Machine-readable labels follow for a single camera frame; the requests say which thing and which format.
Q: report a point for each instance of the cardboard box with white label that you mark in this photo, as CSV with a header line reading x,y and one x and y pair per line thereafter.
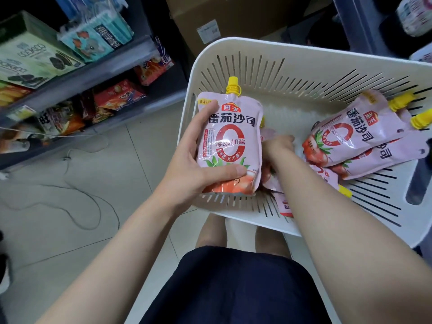
x,y
236,16

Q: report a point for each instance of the blue snack packet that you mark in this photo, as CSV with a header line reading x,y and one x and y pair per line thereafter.
x,y
77,3

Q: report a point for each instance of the person's right forearm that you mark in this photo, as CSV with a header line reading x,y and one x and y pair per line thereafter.
x,y
354,259

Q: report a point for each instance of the orange hanging snack packet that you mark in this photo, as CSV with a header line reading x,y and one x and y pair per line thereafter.
x,y
152,69

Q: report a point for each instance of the person's left hand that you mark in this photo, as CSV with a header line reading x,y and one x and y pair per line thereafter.
x,y
182,172

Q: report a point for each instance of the green snack box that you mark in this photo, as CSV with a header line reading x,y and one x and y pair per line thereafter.
x,y
30,57

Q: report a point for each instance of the grey snack rack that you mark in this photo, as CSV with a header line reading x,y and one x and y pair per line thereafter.
x,y
101,70

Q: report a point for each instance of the pile of mixed snack packets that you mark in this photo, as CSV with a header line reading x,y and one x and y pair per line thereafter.
x,y
57,121

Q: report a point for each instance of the person's right hand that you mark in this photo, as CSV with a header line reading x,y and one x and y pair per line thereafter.
x,y
280,150

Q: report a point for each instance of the person's leg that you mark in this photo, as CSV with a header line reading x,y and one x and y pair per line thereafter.
x,y
211,232
271,242

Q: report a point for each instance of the teal snack box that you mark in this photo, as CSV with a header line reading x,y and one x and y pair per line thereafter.
x,y
98,37

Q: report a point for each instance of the person's right leg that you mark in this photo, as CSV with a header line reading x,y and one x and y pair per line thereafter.
x,y
271,242

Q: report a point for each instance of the person's dark shorts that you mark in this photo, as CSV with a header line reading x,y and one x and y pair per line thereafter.
x,y
236,290

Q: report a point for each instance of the person's left forearm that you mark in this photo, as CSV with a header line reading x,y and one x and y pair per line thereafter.
x,y
118,266

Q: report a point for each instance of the person's left leg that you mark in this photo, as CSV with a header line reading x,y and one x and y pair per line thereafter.
x,y
211,232

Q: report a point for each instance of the red orange snack packet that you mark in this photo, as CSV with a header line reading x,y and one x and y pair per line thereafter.
x,y
118,96

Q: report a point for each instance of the dark blue shelf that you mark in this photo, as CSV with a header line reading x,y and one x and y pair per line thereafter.
x,y
354,26

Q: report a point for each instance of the row of dark sauce bottles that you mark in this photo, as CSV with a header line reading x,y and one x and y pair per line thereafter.
x,y
415,16

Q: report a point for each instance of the white plastic basket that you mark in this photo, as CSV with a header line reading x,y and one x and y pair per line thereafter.
x,y
303,64

